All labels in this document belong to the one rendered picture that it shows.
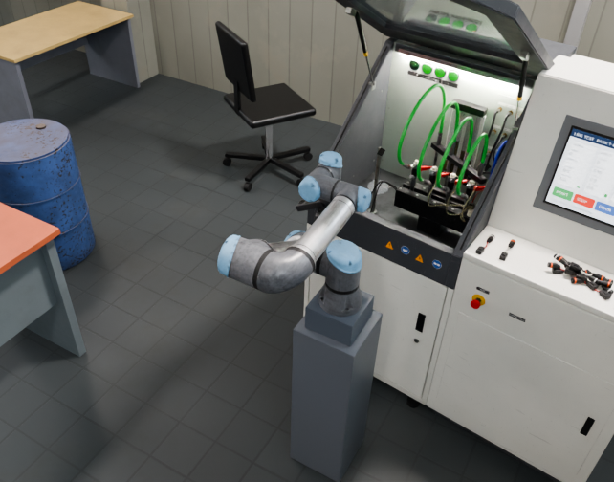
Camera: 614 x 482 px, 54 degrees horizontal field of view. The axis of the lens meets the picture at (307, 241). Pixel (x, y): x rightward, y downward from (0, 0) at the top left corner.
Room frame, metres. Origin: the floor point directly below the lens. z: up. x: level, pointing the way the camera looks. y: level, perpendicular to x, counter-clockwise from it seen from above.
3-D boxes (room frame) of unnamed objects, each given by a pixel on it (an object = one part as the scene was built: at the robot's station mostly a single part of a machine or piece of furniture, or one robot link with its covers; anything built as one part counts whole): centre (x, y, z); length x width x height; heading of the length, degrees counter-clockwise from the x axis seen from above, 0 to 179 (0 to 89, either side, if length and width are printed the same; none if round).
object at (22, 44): (4.79, 2.12, 0.33); 1.22 x 0.64 x 0.65; 152
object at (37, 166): (2.82, 1.54, 0.38); 0.51 x 0.51 x 0.76
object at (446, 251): (1.93, -0.30, 0.87); 0.62 x 0.04 x 0.16; 55
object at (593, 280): (1.59, -0.95, 1.01); 0.23 x 0.11 x 0.06; 55
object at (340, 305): (1.52, -0.12, 0.95); 0.15 x 0.15 x 0.10
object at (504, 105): (2.21, -0.78, 1.20); 0.13 x 0.03 x 0.31; 55
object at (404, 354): (1.92, -0.29, 0.44); 0.65 x 0.02 x 0.68; 55
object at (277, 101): (3.81, 0.29, 0.53); 0.68 x 0.68 x 1.06
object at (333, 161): (1.69, -0.07, 1.32); 0.09 x 0.08 x 0.11; 152
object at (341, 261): (1.52, -0.12, 1.07); 0.13 x 0.12 x 0.14; 62
